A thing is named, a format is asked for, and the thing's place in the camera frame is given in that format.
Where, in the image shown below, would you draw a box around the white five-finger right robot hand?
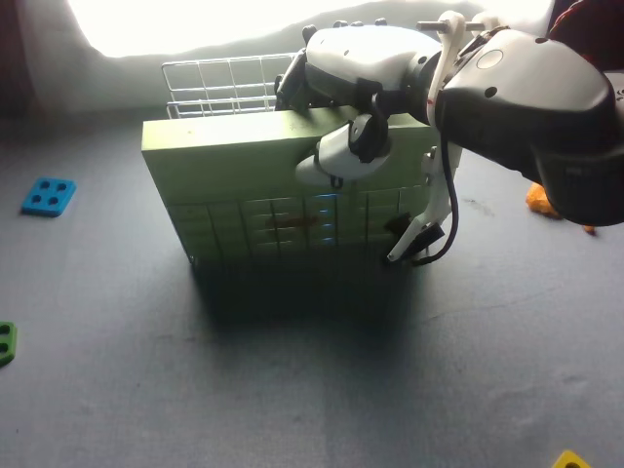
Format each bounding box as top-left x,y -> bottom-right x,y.
272,18 -> 443,189

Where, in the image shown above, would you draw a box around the light green board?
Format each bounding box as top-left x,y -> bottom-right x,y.
140,107 -> 443,267

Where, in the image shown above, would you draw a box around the white backdrop sheet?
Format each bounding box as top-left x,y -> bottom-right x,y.
28,0 -> 558,118

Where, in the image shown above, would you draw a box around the orange toy food piece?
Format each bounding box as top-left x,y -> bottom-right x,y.
525,181 -> 598,236

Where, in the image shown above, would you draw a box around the blue square block with holes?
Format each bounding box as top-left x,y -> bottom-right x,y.
19,176 -> 79,218

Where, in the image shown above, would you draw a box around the grey table cloth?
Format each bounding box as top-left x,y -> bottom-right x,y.
0,67 -> 624,468

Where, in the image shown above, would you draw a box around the green pentagon block with holes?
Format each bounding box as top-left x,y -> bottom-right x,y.
0,321 -> 19,369

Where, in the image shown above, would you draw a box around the yellow block with hole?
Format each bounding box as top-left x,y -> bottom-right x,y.
552,449 -> 594,468

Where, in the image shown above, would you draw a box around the white wire dish rack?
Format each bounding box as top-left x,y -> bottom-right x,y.
161,52 -> 431,267

